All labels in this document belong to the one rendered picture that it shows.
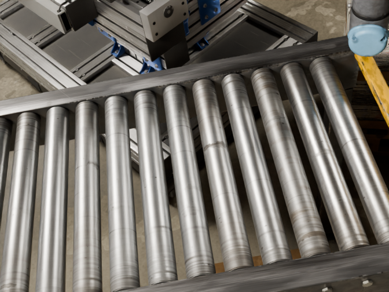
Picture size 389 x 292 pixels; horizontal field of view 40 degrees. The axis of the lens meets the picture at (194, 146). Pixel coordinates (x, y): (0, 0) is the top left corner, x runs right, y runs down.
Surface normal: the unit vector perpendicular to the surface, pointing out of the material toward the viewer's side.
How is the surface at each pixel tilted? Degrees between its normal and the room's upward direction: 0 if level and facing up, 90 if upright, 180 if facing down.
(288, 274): 0
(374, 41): 90
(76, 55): 0
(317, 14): 0
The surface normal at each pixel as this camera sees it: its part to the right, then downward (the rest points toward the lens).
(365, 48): -0.22, 0.78
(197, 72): -0.13, -0.61
